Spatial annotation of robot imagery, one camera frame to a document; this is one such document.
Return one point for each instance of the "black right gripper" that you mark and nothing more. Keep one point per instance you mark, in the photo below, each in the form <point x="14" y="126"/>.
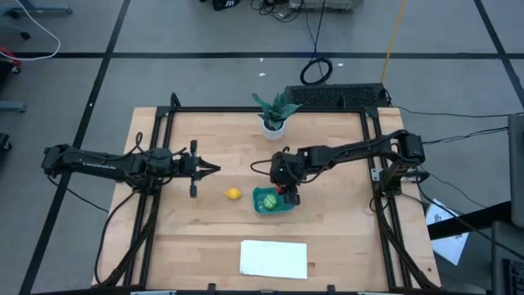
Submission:
<point x="286" y="168"/>

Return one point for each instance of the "grey flat box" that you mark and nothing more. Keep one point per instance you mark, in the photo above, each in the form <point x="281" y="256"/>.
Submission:
<point x="327" y="3"/>

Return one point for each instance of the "white printed paper sheet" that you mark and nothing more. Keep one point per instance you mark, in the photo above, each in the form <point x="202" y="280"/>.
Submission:
<point x="448" y="246"/>

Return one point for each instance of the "black metal table frame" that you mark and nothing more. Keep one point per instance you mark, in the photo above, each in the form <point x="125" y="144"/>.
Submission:
<point x="229" y="109"/>

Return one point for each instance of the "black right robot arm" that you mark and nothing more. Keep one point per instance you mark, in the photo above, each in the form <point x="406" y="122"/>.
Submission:
<point x="356" y="149"/>

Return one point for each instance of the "black caster wheel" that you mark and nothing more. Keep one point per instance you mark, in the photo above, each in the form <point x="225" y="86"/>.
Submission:
<point x="24" y="35"/>

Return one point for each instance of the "blue-grey table foot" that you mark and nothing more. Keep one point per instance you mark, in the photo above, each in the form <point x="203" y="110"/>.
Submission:
<point x="37" y="8"/>

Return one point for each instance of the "red object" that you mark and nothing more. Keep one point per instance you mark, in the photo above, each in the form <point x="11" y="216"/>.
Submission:
<point x="8" y="53"/>

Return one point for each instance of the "teal plastic tupperware container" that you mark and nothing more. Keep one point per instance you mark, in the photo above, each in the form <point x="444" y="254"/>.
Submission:
<point x="258" y="201"/>

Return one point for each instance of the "black floor object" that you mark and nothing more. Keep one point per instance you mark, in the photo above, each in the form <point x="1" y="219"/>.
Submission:
<point x="4" y="143"/>

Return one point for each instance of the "green round produce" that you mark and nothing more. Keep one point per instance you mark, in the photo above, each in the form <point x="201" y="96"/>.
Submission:
<point x="269" y="201"/>

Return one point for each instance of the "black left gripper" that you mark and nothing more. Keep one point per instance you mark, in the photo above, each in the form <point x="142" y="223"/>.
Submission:
<point x="186" y="166"/>

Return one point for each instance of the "grey floor foot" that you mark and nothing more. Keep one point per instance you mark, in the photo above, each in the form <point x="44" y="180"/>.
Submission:
<point x="12" y="107"/>

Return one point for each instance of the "green plant in white pot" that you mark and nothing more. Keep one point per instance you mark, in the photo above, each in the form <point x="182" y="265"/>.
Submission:
<point x="273" y="119"/>

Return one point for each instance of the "dark grey box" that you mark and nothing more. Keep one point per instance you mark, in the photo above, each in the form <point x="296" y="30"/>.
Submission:
<point x="507" y="262"/>

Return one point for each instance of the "yellow lemon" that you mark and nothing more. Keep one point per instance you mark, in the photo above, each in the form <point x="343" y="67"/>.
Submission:
<point x="233" y="193"/>

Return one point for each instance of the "black shoe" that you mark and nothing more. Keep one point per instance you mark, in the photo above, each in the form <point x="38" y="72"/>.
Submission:
<point x="225" y="3"/>

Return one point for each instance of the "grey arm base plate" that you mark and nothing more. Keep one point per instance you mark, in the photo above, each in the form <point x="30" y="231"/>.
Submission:
<point x="376" y="174"/>

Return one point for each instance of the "black floor beam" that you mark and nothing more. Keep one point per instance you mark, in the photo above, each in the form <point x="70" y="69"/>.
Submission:
<point x="471" y="219"/>

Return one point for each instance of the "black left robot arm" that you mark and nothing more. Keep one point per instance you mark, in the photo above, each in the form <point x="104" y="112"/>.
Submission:
<point x="102" y="166"/>

